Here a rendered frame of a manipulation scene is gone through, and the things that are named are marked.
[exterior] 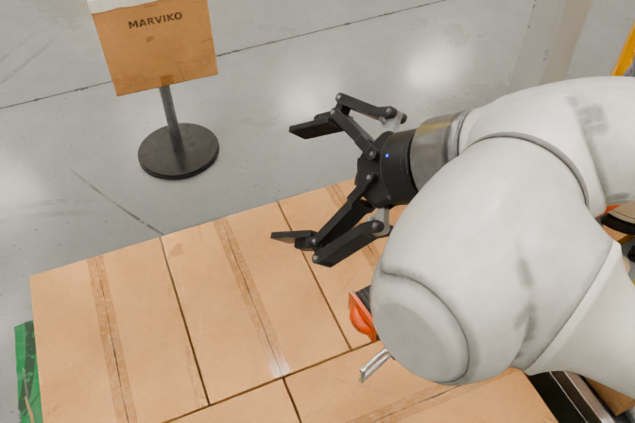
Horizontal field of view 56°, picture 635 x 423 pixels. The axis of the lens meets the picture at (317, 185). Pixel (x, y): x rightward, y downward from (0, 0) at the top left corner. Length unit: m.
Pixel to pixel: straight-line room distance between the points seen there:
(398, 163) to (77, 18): 3.81
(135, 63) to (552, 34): 1.56
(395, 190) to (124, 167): 2.53
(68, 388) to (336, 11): 2.99
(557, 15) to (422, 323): 2.12
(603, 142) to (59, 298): 1.67
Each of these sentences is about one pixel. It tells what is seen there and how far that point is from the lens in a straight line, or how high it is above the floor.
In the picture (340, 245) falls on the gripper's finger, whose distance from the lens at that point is 0.62.
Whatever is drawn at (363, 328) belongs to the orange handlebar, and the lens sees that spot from 0.94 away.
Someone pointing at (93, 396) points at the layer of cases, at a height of 0.54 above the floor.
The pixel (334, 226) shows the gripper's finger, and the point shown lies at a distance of 0.64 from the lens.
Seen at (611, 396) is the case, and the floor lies 0.60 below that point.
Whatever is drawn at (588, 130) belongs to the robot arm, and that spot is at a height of 1.75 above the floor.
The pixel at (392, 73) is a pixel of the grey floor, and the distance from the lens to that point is 3.51.
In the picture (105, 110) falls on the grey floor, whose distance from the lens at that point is 3.41.
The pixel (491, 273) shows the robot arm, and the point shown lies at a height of 1.76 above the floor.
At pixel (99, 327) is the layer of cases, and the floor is 0.54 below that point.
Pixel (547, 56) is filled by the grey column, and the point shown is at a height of 0.72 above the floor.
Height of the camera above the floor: 2.03
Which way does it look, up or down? 46 degrees down
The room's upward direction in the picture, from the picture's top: straight up
